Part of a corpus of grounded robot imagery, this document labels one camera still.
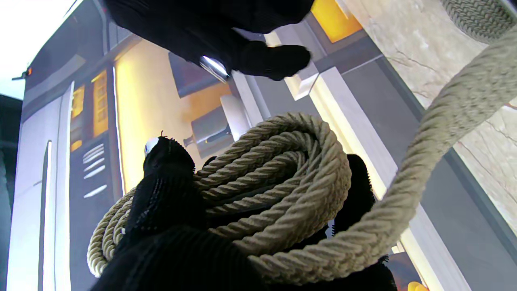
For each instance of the grey pot with lid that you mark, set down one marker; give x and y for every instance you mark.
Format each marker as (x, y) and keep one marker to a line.
(210, 131)

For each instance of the dark range hood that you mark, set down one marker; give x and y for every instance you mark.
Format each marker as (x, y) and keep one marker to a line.
(190, 76)

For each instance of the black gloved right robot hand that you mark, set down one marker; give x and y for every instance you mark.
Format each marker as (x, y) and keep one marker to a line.
(218, 24)

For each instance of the beige woven belt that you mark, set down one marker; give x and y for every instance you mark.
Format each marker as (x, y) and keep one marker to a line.
(476, 16)
(307, 194)

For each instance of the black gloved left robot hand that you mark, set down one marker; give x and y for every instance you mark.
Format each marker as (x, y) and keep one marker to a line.
(165, 242)

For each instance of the orange fruits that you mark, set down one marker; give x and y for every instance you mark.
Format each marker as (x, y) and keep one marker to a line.
(418, 287)

